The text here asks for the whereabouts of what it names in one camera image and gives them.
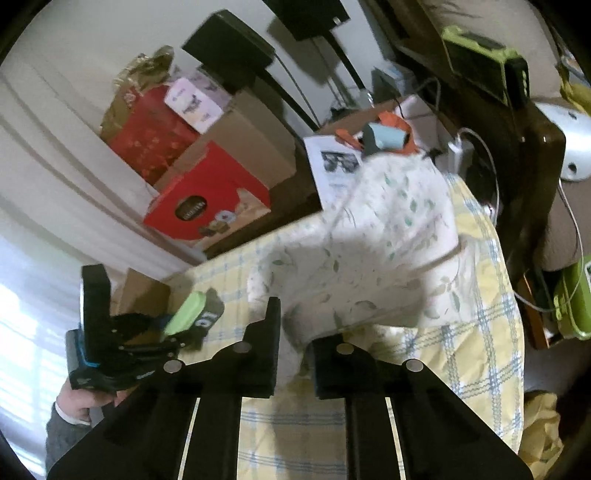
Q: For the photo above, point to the person's left hand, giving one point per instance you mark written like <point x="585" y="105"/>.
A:
<point x="78" y="399"/>

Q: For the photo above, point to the white round device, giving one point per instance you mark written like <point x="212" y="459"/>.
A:
<point x="572" y="138"/>

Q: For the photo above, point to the person's left forearm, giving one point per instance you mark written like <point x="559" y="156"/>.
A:
<point x="62" y="443"/>

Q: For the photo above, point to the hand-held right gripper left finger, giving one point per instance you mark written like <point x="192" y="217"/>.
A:
<point x="270" y="344"/>

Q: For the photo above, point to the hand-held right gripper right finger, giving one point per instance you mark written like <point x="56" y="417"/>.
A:
<point x="332" y="369"/>

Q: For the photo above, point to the light blue item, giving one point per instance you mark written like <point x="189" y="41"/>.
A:
<point x="385" y="136"/>

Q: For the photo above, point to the red pastry gift box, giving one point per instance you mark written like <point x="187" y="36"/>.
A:
<point x="198" y="194"/>

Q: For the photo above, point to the brown sofa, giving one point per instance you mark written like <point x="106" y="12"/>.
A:
<point x="561" y="230"/>

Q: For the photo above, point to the torn kraft paper bag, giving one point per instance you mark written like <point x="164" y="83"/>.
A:
<point x="138" y="69"/>

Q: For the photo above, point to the black speaker on stand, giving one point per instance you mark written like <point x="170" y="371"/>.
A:
<point x="226" y="37"/>
<point x="309" y="14"/>

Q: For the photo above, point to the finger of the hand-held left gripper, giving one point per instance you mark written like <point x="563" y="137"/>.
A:
<point x="166" y="347"/>
<point x="138" y="323"/>

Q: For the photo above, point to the yellow bag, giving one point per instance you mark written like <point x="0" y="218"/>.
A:
<point x="570" y="83"/>

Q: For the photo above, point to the yellow checked tablecloth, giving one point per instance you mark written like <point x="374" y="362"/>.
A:
<point x="461" y="346"/>

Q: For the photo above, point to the small cardboard box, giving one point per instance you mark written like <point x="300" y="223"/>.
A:
<point x="351" y="121"/>

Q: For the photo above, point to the white floral cloth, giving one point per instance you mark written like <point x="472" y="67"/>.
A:
<point x="369" y="240"/>

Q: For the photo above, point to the green tin box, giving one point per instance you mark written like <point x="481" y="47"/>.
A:
<point x="184" y="318"/>

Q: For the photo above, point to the dark brown wooden cabinet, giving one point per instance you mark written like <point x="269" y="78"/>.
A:
<point x="531" y="184"/>

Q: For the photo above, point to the orange item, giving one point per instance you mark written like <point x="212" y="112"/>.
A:
<point x="392" y="119"/>

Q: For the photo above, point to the large brown cardboard box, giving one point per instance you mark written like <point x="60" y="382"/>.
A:
<point x="249" y="134"/>

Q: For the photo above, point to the green cartoon lunch box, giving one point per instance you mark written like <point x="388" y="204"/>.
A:
<point x="572" y="300"/>

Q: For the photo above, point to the white curtain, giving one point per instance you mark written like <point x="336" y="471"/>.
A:
<point x="46" y="207"/>

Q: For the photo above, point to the green black camera device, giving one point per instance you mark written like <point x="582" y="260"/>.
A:
<point x="480" y="64"/>

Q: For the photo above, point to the white tissue box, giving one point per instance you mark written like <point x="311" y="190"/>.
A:
<point x="194" y="101"/>

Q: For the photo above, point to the printed paper sheet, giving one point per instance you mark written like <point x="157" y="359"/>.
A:
<point x="328" y="170"/>

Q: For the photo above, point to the grey blue box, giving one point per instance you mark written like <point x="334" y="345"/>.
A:
<point x="392" y="81"/>

